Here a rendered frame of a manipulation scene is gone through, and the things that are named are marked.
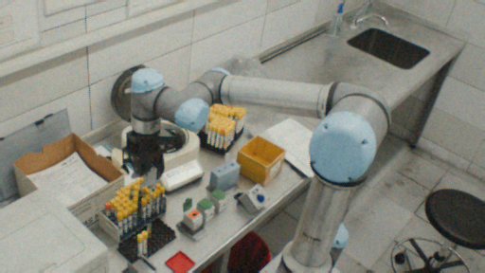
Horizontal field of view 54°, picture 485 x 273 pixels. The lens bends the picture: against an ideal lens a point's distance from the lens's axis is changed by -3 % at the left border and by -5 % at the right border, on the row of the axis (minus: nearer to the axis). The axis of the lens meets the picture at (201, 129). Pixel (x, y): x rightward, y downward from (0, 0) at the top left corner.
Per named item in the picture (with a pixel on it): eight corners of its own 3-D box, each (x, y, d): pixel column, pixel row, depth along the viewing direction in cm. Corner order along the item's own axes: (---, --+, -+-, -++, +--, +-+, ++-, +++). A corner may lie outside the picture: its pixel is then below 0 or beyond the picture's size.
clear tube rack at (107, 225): (118, 245, 149) (117, 229, 144) (98, 226, 154) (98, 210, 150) (167, 212, 161) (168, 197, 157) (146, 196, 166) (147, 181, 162)
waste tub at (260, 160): (262, 189, 175) (267, 168, 169) (233, 171, 181) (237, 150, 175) (282, 171, 183) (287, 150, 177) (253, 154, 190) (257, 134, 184)
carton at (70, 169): (65, 245, 147) (61, 211, 137) (17, 194, 161) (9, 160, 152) (127, 207, 162) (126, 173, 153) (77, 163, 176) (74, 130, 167)
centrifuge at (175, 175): (157, 200, 165) (158, 173, 158) (115, 152, 183) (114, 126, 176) (212, 174, 178) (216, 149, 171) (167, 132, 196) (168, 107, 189)
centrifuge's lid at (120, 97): (114, 75, 165) (102, 67, 171) (119, 136, 178) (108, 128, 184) (166, 60, 176) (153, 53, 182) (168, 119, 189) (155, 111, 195)
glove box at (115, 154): (127, 206, 162) (126, 185, 156) (84, 169, 174) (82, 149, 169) (153, 189, 170) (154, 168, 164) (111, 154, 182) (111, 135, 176)
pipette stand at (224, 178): (218, 200, 168) (221, 179, 162) (205, 188, 172) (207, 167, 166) (239, 189, 173) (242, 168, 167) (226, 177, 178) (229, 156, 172)
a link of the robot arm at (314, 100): (403, 75, 98) (206, 57, 124) (390, 97, 91) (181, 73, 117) (400, 124, 104) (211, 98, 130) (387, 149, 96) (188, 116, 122)
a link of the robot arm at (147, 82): (152, 87, 108) (123, 75, 111) (152, 127, 115) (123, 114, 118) (173, 74, 113) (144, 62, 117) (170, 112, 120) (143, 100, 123)
